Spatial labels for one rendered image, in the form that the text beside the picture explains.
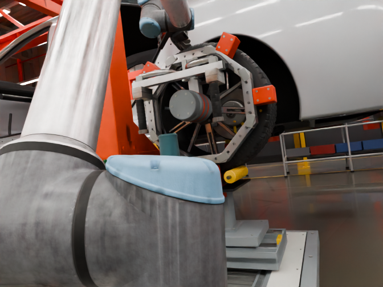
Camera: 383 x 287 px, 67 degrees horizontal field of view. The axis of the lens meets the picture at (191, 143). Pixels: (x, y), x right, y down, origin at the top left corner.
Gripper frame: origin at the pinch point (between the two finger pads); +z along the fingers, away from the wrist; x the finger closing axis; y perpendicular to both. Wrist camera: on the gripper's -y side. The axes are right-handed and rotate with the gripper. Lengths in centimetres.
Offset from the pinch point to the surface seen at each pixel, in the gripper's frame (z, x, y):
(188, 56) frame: -9.5, -16.9, 5.6
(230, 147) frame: 13, -58, 9
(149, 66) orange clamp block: -12.4, -11.7, -15.5
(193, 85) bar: -2.6, -28.7, 2.7
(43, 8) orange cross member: 8, 225, -187
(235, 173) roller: 19, -68, 6
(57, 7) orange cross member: 21, 241, -182
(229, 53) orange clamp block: -4.8, -23.5, 23.7
